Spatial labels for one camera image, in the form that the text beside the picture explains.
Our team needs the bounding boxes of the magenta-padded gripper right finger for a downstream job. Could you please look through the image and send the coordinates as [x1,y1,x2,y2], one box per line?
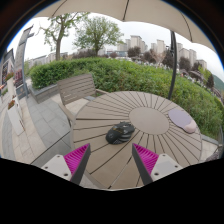
[131,143,184,187]

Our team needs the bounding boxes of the group of beige apartment buildings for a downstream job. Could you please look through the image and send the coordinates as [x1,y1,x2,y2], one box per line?
[116,34,208,71]

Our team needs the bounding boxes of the thin-crowned bare-trunk tree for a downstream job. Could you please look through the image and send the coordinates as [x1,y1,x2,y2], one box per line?
[38,12,90,62]

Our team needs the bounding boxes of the beige parasol canopy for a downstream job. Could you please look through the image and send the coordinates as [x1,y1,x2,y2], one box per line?
[33,0,218,53]

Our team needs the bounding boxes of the round leafy green tree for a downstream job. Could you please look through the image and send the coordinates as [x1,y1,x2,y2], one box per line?
[73,15,125,56]

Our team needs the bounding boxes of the black computer mouse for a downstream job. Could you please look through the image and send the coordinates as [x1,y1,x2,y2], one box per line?
[105,121,136,145]

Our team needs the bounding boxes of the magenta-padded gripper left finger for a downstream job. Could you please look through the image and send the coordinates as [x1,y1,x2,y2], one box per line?
[41,143,92,186]

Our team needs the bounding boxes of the dark curved parasol pole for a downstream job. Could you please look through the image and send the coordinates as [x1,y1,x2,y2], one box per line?
[167,30,179,101]

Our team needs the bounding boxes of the beige slatted garden chair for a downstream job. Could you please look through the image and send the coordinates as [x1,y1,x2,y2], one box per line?
[56,73,110,126]

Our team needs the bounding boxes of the white rectangular flower planter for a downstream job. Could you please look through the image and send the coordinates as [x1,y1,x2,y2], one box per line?
[6,96,26,136]

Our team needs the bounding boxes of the tall grey sign pillar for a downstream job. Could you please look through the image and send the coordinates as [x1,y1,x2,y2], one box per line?
[13,24,35,100]

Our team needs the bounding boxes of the green hedge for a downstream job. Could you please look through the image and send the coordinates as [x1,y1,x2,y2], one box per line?
[29,57,224,139]

